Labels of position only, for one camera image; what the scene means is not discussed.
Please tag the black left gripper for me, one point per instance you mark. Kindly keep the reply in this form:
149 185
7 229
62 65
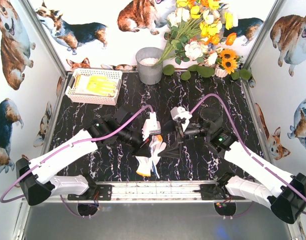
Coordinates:
145 143

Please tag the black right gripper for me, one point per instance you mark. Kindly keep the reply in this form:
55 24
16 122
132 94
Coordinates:
180 135

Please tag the white glove orange cuff top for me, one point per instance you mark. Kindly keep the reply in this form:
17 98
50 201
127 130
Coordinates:
157 145

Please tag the white glove orange cuff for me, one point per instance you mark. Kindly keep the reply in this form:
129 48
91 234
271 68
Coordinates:
95 85
157 145

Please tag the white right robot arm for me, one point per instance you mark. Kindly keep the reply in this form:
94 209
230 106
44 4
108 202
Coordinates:
280 191

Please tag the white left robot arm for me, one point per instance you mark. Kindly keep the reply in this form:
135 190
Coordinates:
38 177

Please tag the white plastic storage basket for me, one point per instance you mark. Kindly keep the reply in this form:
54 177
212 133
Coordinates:
114 75

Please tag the grey metal bucket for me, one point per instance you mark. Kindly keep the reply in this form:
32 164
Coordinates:
149 68

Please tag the small sunflower pot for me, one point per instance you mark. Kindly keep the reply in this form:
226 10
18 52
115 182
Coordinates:
230 64

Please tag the artificial flower bouquet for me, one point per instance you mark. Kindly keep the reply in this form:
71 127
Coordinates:
198 31

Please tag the aluminium front rail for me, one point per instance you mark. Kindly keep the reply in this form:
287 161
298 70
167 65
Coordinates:
156 191

